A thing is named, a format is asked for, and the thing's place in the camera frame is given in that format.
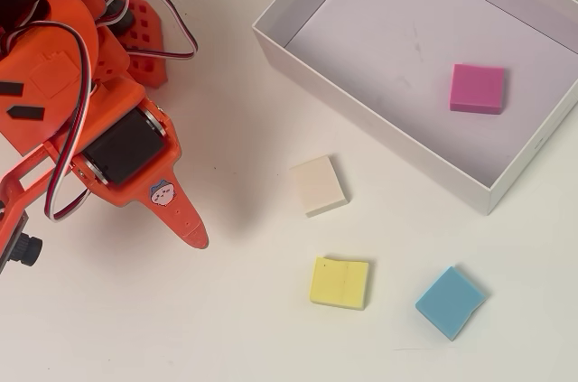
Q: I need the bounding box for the red white black servo wire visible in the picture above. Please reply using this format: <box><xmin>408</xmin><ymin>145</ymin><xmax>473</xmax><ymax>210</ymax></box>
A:
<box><xmin>85</xmin><ymin>0</ymin><xmax>199</xmax><ymax>62</ymax></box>
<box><xmin>0</xmin><ymin>20</ymin><xmax>98</xmax><ymax>223</ymax></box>

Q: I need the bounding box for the white foam cuboid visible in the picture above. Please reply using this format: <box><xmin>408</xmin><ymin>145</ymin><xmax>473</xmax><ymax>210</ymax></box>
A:
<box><xmin>289</xmin><ymin>154</ymin><xmax>350</xmax><ymax>219</ymax></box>

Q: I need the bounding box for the yellow foam cuboid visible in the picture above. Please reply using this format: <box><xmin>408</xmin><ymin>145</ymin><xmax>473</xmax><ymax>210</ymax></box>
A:
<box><xmin>308</xmin><ymin>256</ymin><xmax>370</xmax><ymax>312</ymax></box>

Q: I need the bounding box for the pink foam cuboid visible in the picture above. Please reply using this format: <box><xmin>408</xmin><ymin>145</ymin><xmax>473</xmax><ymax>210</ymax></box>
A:
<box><xmin>449</xmin><ymin>62</ymin><xmax>506</xmax><ymax>116</ymax></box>

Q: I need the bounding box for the orange gripper black servo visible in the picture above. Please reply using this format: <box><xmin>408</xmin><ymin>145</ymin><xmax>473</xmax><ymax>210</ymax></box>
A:
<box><xmin>73</xmin><ymin>96</ymin><xmax>210</xmax><ymax>251</ymax></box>

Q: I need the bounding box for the white cardboard bin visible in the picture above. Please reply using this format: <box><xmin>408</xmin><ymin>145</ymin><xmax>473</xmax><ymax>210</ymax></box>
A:
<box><xmin>251</xmin><ymin>0</ymin><xmax>578</xmax><ymax>216</ymax></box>

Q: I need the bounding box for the blue foam cuboid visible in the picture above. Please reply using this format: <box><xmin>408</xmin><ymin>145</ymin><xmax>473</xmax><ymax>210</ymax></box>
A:
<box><xmin>415</xmin><ymin>265</ymin><xmax>491</xmax><ymax>341</ymax></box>

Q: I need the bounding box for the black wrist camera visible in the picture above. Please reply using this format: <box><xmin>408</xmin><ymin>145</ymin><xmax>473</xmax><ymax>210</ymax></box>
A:
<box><xmin>0</xmin><ymin>214</ymin><xmax>44</xmax><ymax>275</ymax></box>

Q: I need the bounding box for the orange robot base plate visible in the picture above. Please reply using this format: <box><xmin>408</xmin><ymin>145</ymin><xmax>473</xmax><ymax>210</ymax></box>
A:
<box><xmin>97</xmin><ymin>0</ymin><xmax>169</xmax><ymax>89</ymax></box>

